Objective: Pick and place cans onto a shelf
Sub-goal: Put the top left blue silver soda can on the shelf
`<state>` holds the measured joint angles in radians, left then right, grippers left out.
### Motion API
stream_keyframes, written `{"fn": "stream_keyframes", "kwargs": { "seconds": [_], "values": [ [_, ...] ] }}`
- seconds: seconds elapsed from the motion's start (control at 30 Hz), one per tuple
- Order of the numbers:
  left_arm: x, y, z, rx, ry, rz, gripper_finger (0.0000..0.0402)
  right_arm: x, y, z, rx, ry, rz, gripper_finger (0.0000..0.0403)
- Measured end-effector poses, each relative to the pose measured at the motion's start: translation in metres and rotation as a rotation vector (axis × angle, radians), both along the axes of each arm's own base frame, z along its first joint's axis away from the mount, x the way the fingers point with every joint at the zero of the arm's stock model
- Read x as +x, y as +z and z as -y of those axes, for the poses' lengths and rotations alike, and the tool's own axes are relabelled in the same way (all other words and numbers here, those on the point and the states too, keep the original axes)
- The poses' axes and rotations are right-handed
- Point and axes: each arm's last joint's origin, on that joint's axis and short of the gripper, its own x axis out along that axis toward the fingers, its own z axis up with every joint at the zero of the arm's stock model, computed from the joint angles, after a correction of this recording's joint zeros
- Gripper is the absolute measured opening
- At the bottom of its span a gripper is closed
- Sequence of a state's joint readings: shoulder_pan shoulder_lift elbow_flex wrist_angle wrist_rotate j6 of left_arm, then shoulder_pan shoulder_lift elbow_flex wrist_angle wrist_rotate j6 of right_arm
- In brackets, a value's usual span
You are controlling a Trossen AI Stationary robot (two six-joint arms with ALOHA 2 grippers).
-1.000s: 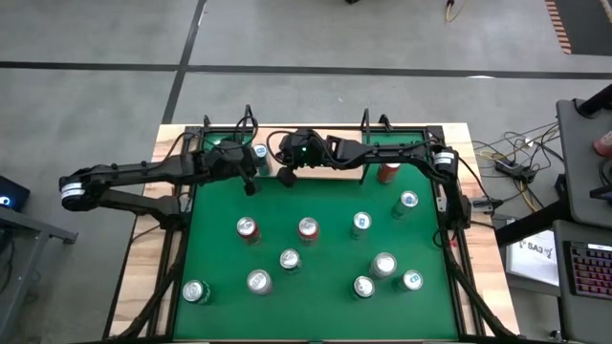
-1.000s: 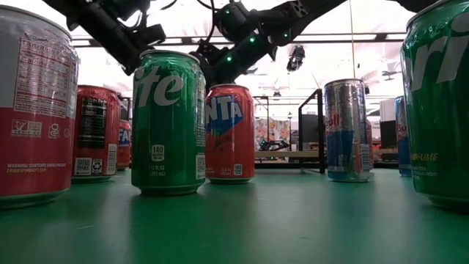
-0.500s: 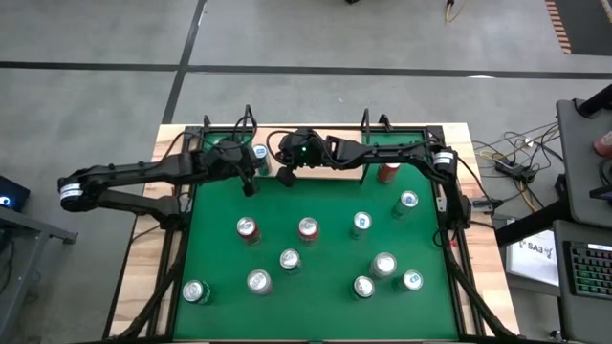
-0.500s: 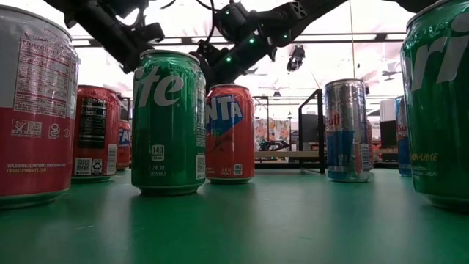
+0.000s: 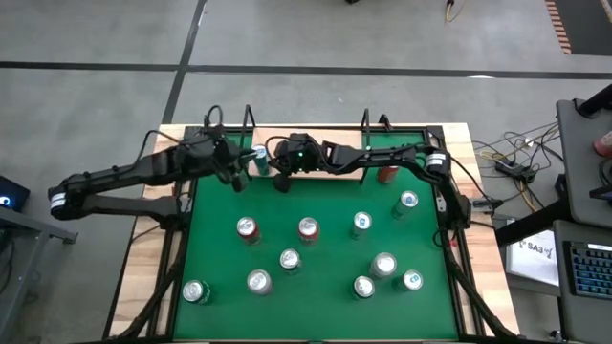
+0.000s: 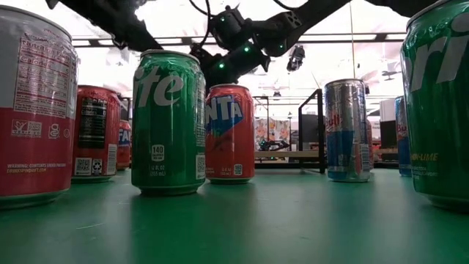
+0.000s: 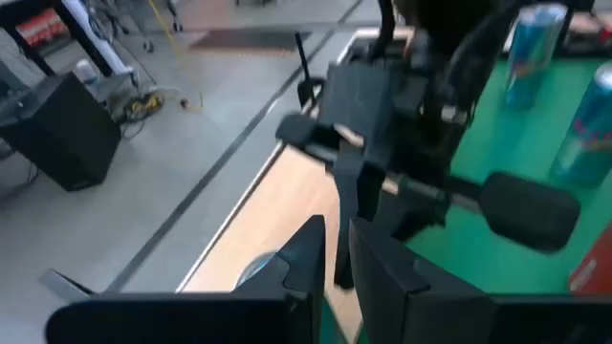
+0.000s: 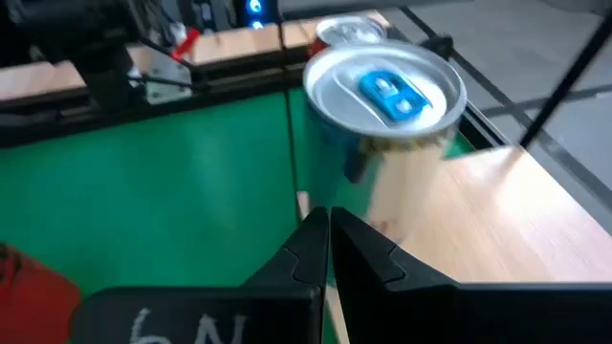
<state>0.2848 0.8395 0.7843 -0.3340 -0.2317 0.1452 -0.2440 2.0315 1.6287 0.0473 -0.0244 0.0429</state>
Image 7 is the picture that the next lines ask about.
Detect black floor cabinet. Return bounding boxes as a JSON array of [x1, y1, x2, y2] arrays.
[[0, 71, 123, 193]]

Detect white cylindrical container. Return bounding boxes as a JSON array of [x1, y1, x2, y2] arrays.
[[75, 57, 101, 87]]

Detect green can right middle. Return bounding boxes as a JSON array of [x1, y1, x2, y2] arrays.
[[548, 61, 612, 187]]

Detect black floor mat orange stripes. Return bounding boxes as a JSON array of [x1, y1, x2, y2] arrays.
[[190, 29, 315, 53]]

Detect black shelf end frame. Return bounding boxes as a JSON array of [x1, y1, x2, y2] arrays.
[[294, 31, 327, 110]]

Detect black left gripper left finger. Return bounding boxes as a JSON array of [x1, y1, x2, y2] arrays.
[[231, 213, 327, 344]]

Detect red storage boxes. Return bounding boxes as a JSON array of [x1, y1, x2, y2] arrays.
[[16, 8, 66, 47]]

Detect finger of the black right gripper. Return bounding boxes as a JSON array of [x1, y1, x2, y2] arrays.
[[377, 181, 450, 240], [333, 160, 369, 289]]

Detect orange-red Fanta can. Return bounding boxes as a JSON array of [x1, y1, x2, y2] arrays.
[[567, 223, 612, 293]]

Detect floor cable bundle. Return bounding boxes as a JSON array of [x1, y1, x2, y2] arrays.
[[119, 89, 167, 140]]

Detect grey metal plate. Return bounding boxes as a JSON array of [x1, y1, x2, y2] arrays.
[[37, 267, 97, 303]]

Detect green table mat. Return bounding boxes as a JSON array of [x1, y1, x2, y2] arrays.
[[318, 55, 612, 344]]

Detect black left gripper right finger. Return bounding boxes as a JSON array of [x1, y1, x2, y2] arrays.
[[347, 217, 496, 344]]

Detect black workbench frame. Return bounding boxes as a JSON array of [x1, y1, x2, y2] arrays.
[[0, 0, 116, 80]]

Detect white leaning board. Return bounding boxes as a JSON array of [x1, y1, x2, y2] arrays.
[[61, 0, 135, 75]]

